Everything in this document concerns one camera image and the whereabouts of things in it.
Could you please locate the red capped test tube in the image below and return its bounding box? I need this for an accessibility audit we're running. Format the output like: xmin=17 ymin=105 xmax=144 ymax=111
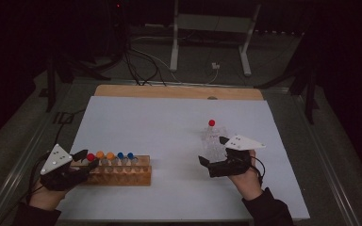
xmin=86 ymin=153 xmax=99 ymax=167
xmin=207 ymin=119 xmax=217 ymax=138

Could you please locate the white floor cable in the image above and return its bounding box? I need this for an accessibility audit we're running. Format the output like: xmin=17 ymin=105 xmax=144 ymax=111
xmin=131 ymin=36 xmax=220 ymax=86

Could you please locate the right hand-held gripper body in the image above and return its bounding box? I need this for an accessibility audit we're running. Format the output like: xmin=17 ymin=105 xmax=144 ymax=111
xmin=207 ymin=135 xmax=267 ymax=179

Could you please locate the black device with red light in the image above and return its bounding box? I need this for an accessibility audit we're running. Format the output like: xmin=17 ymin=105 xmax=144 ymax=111
xmin=112 ymin=1 xmax=129 ymax=59

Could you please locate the person's right hand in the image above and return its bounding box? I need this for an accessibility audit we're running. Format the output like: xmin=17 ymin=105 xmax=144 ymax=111
xmin=228 ymin=149 xmax=264 ymax=202

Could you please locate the bundle of black floor cables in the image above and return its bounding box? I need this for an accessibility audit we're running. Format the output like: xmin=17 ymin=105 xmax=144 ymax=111
xmin=123 ymin=46 xmax=168 ymax=88

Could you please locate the black tripod stand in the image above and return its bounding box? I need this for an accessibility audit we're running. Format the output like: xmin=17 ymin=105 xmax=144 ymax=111
xmin=38 ymin=50 xmax=111 ymax=113
xmin=254 ymin=31 xmax=321 ymax=125

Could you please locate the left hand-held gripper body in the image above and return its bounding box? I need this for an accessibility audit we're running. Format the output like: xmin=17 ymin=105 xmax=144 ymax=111
xmin=40 ymin=143 xmax=91 ymax=192

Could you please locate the white table sheet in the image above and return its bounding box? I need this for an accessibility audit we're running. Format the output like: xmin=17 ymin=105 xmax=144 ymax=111
xmin=44 ymin=95 xmax=311 ymax=222

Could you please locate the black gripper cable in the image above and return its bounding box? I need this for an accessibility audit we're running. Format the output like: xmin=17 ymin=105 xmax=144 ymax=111
xmin=249 ymin=155 xmax=267 ymax=186
xmin=27 ymin=152 xmax=51 ymax=202

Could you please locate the long black floor cable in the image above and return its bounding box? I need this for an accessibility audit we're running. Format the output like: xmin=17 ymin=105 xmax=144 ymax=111
xmin=0 ymin=107 xmax=88 ymax=226

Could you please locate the white metal stand frame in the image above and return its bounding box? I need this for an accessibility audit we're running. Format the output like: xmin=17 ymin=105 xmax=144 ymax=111
xmin=169 ymin=0 xmax=262 ymax=77

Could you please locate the person's left hand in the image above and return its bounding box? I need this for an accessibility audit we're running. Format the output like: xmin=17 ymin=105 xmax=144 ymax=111
xmin=27 ymin=180 xmax=69 ymax=212

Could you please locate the clear acrylic test tube rack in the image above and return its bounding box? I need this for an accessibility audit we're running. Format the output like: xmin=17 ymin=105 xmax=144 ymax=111
xmin=200 ymin=124 xmax=231 ymax=164

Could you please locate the wooden test tube rack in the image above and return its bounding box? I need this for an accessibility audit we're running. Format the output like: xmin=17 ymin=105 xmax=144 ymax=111
xmin=70 ymin=154 xmax=153 ymax=187

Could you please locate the grey metal floor rail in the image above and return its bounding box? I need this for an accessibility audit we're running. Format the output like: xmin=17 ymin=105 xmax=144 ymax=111
xmin=290 ymin=92 xmax=362 ymax=226
xmin=0 ymin=79 xmax=76 ymax=226

